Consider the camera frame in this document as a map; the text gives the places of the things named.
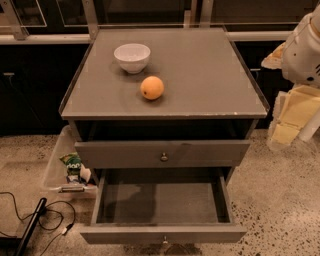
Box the grey wooden drawer cabinet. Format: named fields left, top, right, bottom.
left=58, top=27, right=270, bottom=188

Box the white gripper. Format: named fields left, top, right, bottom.
left=261, top=6, right=320, bottom=150

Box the orange fruit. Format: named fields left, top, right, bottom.
left=140, top=76, right=164, bottom=100

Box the metal railing frame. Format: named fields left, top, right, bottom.
left=0, top=0, right=320, bottom=46

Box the clear plastic storage bin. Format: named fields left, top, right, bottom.
left=42, top=125, right=97, bottom=199

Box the white ceramic bowl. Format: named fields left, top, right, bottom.
left=114, top=43, right=151, bottom=74

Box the grey drawer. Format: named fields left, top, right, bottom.
left=80, top=168, right=246, bottom=244
left=75, top=140, right=250, bottom=169

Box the white pole base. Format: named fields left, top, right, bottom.
left=298, top=109, right=320, bottom=142

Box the black cable on floor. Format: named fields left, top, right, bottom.
left=0, top=191, right=77, bottom=256

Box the green snack bag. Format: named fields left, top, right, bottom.
left=60, top=152, right=82, bottom=183

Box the black bar on floor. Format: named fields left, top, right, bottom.
left=14, top=197, right=47, bottom=256

